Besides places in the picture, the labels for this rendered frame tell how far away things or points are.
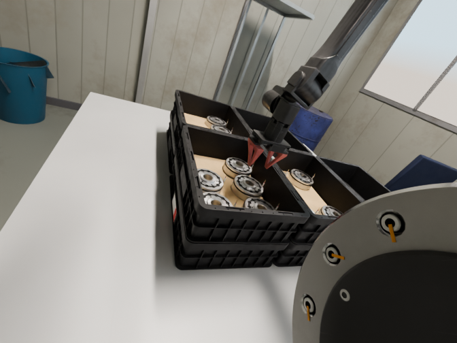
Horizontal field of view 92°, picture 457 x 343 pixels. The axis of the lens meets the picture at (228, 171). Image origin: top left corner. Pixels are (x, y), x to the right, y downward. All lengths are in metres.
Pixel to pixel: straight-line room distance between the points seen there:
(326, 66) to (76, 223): 0.73
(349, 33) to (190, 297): 0.71
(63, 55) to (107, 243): 2.37
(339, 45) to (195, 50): 2.21
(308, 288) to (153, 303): 0.44
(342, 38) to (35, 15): 2.57
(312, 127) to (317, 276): 2.63
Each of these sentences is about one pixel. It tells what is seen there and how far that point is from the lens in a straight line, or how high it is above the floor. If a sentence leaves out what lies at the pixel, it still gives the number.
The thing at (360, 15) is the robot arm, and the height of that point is 1.36.
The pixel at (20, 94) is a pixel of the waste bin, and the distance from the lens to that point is 2.47.
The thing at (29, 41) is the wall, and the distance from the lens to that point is 2.89.
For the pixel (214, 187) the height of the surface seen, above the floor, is 0.86.
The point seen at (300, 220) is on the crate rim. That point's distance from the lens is 0.59.
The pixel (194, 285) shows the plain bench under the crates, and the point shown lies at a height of 0.70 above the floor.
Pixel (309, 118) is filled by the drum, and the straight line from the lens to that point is 2.74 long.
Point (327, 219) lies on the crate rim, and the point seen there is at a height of 0.93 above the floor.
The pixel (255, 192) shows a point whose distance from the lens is 0.70.
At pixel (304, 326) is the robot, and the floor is 1.08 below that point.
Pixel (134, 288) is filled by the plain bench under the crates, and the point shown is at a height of 0.70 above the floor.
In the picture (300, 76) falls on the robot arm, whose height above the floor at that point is 1.20.
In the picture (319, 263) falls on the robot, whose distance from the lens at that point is 0.18.
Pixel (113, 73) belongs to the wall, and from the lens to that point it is 2.77.
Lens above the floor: 1.22
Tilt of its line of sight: 30 degrees down
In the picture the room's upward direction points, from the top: 24 degrees clockwise
